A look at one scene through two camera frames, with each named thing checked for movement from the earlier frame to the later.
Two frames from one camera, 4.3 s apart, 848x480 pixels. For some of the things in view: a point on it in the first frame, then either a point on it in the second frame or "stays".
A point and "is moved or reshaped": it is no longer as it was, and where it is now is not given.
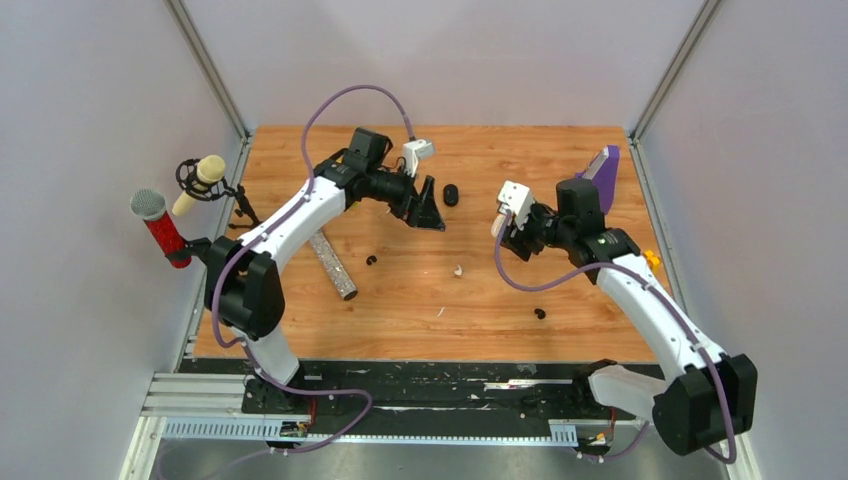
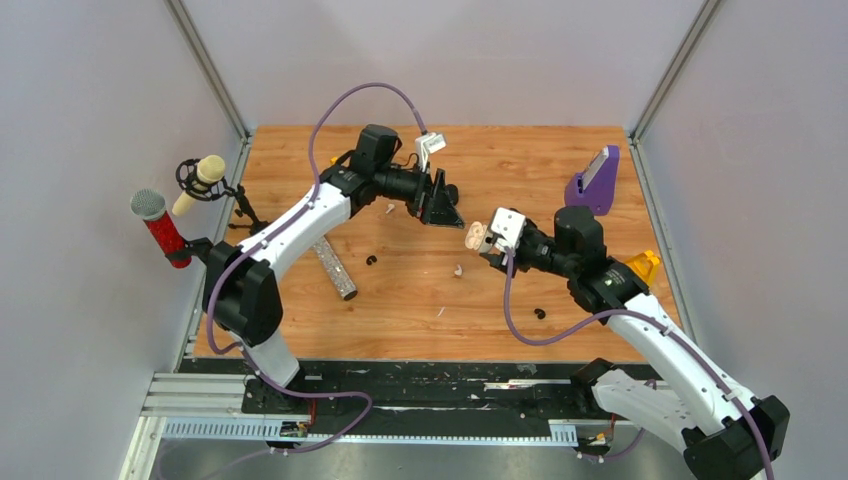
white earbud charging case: x=497 y=224 is moved or reshaped
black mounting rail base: x=512 y=388 stays
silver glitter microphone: x=344 y=285 stays
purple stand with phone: x=603 y=170 stays
